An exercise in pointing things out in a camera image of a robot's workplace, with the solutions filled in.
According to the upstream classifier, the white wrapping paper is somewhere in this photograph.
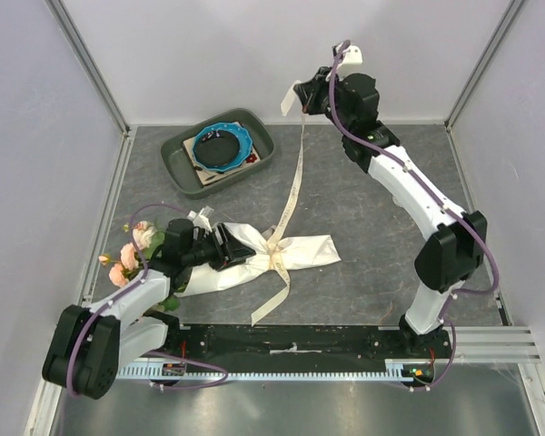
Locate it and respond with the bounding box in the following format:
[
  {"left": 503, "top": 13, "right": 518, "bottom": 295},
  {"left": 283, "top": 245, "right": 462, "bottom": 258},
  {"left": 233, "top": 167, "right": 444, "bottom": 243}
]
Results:
[{"left": 177, "top": 223, "right": 341, "bottom": 297}]

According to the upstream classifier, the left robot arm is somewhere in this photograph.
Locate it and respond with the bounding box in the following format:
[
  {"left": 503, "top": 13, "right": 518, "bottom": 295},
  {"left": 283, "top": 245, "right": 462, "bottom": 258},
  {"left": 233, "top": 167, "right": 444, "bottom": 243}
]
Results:
[{"left": 42, "top": 219, "right": 257, "bottom": 400}]

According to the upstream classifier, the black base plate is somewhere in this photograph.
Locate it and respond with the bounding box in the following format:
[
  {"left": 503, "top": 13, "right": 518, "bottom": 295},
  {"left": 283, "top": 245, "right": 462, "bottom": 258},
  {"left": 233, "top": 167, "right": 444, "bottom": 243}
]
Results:
[{"left": 159, "top": 323, "right": 451, "bottom": 372}]

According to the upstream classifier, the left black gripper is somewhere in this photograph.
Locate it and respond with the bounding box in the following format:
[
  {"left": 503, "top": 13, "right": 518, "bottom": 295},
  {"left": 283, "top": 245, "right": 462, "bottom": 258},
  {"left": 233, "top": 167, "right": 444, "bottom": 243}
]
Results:
[{"left": 183, "top": 223, "right": 255, "bottom": 273}]

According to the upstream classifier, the pink artificial flower bouquet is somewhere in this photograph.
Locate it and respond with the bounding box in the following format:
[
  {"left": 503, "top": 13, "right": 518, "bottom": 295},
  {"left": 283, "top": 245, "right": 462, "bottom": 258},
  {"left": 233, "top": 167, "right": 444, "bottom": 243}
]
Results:
[{"left": 98, "top": 221, "right": 164, "bottom": 288}]

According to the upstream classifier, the aluminium frame rail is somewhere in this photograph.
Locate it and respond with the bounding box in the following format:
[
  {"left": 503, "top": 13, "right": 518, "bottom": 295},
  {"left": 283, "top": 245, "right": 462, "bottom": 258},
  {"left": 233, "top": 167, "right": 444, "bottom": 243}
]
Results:
[{"left": 45, "top": 0, "right": 130, "bottom": 135}]

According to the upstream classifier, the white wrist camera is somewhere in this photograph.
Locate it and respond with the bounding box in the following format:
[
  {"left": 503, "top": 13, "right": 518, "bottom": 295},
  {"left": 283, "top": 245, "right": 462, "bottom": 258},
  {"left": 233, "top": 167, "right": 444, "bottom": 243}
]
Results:
[
  {"left": 187, "top": 206, "right": 213, "bottom": 232},
  {"left": 332, "top": 40, "right": 363, "bottom": 68}
]

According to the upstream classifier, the blue scalloped bowl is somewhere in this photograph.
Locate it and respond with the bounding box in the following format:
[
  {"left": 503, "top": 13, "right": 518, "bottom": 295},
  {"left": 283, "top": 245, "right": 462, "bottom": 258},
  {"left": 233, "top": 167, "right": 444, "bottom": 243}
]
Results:
[{"left": 192, "top": 122, "right": 253, "bottom": 173}]

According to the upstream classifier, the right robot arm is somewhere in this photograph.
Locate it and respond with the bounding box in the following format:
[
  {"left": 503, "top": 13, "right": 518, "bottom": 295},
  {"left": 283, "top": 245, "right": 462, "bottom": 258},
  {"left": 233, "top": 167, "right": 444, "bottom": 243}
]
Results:
[{"left": 291, "top": 66, "right": 488, "bottom": 358}]

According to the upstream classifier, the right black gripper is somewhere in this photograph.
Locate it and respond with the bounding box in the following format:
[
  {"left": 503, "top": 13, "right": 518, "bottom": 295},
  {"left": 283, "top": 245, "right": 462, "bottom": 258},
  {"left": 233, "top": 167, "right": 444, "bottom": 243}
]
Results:
[{"left": 294, "top": 68, "right": 352, "bottom": 135}]

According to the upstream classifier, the wooden puzzle board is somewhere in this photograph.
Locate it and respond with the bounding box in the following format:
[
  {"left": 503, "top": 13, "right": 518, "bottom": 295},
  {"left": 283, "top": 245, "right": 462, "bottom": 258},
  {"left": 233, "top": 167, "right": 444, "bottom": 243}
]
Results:
[{"left": 182, "top": 136, "right": 261, "bottom": 187}]

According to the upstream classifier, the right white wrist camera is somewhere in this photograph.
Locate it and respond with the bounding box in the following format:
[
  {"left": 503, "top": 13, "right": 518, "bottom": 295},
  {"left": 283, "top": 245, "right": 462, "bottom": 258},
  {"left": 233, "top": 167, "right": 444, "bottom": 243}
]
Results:
[{"left": 332, "top": 40, "right": 363, "bottom": 68}]

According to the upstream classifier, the cream printed ribbon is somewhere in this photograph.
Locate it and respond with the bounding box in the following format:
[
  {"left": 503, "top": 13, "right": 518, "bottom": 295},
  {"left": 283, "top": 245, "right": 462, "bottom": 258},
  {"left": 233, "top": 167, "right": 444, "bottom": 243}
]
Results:
[{"left": 250, "top": 80, "right": 311, "bottom": 327}]

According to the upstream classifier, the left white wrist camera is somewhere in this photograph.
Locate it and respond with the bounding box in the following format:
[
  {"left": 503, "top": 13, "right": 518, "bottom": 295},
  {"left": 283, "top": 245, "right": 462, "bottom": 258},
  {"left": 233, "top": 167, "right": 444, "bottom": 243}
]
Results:
[{"left": 187, "top": 206, "right": 213, "bottom": 232}]

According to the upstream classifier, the grey green plastic tray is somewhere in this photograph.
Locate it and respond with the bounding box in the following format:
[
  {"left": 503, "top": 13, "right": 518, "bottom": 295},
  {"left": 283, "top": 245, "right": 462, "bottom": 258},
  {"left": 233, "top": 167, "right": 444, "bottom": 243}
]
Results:
[{"left": 160, "top": 108, "right": 276, "bottom": 199}]

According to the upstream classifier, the slotted cable duct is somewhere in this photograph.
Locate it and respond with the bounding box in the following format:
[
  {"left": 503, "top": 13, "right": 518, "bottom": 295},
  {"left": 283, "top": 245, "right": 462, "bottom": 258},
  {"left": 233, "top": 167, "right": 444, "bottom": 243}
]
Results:
[{"left": 116, "top": 358, "right": 426, "bottom": 382}]

